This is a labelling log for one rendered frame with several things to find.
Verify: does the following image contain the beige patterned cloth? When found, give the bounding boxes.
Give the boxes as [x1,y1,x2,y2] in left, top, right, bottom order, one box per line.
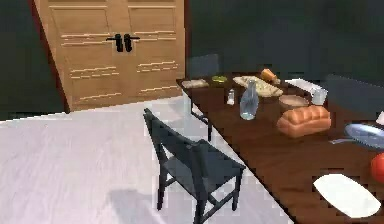
[232,75,284,98]

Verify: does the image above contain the white cup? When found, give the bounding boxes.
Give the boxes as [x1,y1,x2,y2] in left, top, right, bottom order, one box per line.
[311,87,328,107]

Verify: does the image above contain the small white salt shaker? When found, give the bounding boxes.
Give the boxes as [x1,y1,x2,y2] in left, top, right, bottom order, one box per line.
[226,88,236,106]

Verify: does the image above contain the dark grey chair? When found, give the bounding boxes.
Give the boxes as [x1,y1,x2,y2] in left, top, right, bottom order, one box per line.
[187,53,220,80]
[325,73,384,118]

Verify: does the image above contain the black wooden chair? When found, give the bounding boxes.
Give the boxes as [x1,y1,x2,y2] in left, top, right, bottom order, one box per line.
[143,107,247,224]

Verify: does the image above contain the black door handle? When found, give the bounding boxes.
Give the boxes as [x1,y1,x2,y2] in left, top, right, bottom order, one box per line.
[123,33,141,53]
[105,33,124,53]

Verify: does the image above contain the brown shallow bowl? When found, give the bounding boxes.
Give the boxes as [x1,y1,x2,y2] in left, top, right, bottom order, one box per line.
[278,94,311,110]

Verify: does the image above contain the grey blue pan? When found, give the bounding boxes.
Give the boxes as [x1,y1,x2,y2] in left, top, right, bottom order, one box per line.
[329,122,384,150]

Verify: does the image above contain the brown bread loaf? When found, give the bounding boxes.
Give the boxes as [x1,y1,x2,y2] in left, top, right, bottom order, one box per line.
[276,105,332,139]

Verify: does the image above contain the dark brown wooden table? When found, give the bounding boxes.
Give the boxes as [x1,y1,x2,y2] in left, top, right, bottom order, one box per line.
[175,73,384,224]

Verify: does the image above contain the clear glass bottle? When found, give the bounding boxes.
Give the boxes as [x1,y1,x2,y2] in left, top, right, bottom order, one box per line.
[239,79,260,121]

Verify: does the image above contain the light wooden room door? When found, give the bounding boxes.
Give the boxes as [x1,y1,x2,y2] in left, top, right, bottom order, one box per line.
[113,0,186,105]
[33,0,125,112]

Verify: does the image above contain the white oblong plate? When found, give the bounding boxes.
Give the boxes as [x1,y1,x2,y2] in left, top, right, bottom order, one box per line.
[312,173,382,219]

